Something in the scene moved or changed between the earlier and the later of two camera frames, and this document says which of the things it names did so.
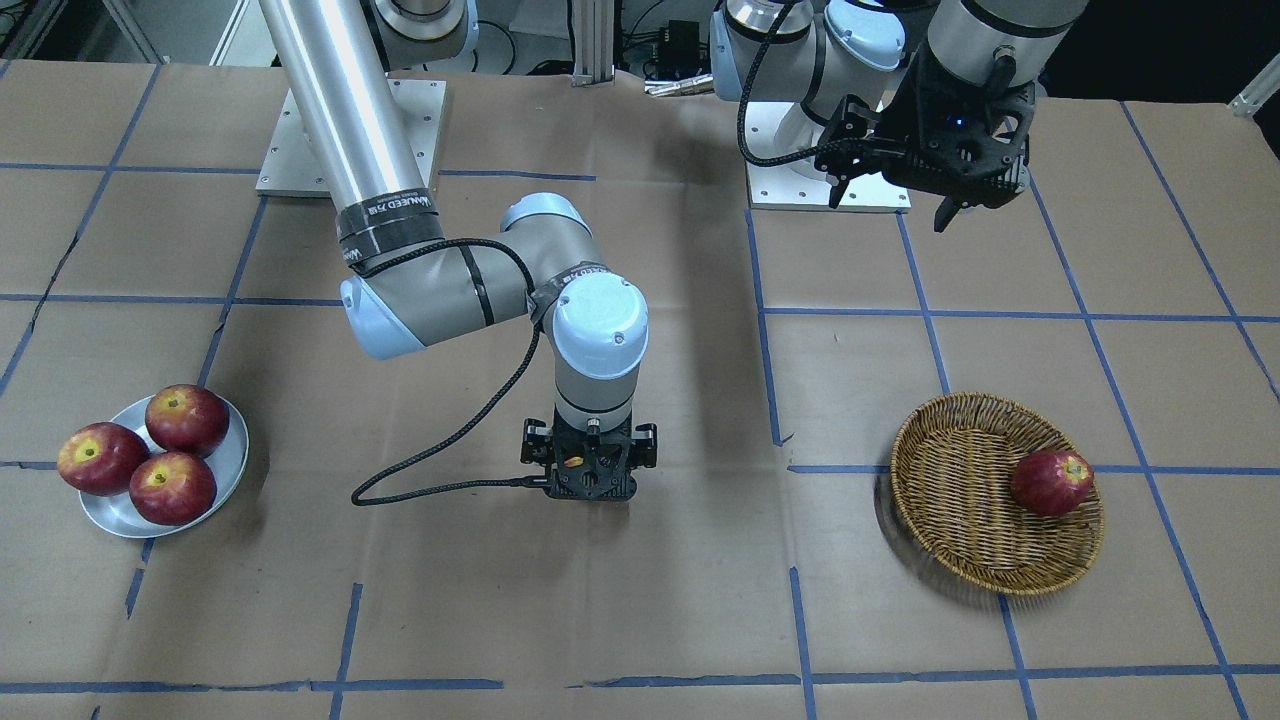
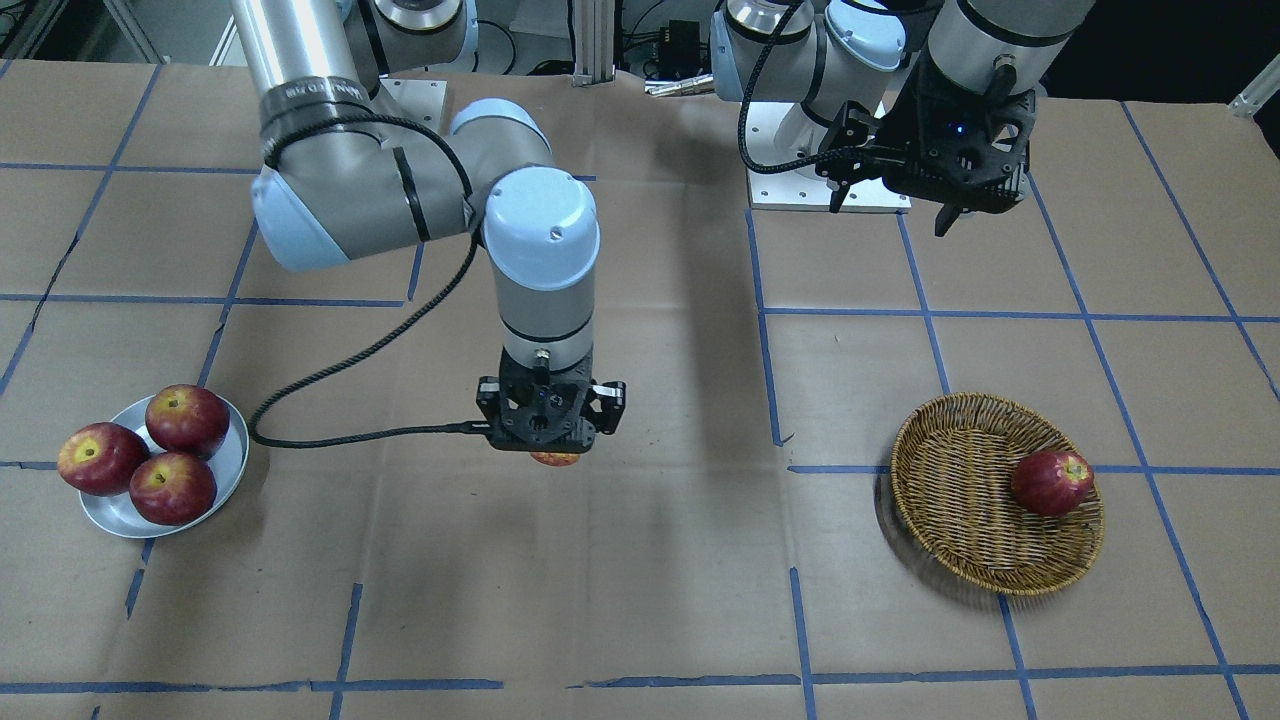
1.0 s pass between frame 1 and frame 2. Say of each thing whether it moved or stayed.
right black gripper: moved
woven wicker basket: stayed
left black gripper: stayed
